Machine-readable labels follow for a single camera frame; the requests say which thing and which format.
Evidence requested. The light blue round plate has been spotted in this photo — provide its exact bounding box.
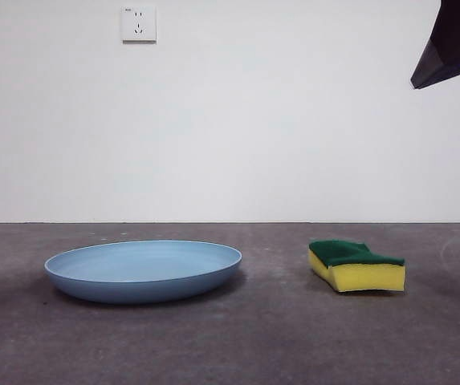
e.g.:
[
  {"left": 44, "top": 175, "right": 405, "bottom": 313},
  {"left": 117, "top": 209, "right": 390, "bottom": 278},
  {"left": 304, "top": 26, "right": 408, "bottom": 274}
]
[{"left": 43, "top": 239, "right": 243, "bottom": 305}]

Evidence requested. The yellow green scouring sponge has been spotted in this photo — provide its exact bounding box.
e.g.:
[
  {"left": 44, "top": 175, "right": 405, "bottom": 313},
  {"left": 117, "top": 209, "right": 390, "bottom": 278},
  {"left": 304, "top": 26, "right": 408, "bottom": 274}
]
[{"left": 307, "top": 239, "right": 407, "bottom": 294}]

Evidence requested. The white wall socket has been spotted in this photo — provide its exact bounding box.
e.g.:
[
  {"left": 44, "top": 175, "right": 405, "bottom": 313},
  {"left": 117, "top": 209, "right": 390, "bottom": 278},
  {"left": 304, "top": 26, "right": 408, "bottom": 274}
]
[{"left": 121, "top": 5, "right": 158, "bottom": 44}]

